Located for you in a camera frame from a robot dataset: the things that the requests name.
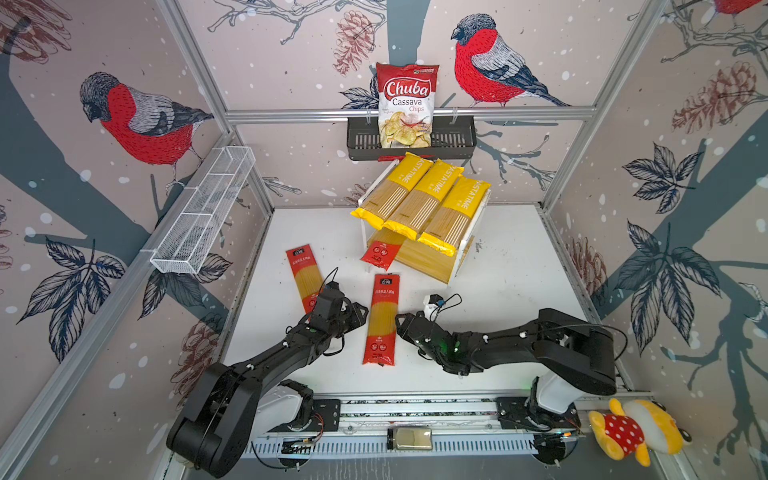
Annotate red spaghetti box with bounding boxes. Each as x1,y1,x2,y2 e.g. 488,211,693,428
286,244,324,313
361,228,407,271
363,274,400,366

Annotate yellow spaghetti bag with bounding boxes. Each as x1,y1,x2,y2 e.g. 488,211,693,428
417,177,491,257
383,160,464,241
351,152,434,230

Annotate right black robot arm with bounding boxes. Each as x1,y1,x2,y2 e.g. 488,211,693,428
395,308,617,414

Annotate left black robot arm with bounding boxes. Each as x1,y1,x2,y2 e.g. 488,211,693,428
166,281,369,478

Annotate wooden two-tier shelf rack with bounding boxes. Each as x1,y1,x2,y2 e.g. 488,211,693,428
362,187,491,284

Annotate small glass container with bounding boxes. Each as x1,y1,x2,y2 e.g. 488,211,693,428
387,426,433,451

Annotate Chuba cassava chips bag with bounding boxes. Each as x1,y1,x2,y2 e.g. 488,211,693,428
376,63,439,148

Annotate yellow plush toy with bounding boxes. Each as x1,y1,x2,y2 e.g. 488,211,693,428
588,398,692,467

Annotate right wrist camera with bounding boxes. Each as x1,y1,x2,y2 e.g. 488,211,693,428
423,294,446,320

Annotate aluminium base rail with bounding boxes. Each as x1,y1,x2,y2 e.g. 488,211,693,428
239,395,585,469

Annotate white mesh wall basket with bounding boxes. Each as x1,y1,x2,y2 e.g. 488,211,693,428
150,146,255,274

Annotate black wire hanging basket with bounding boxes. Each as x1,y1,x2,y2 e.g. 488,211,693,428
346,115,478,162

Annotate horizontal aluminium frame bar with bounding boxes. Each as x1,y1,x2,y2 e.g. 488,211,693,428
225,106,599,125

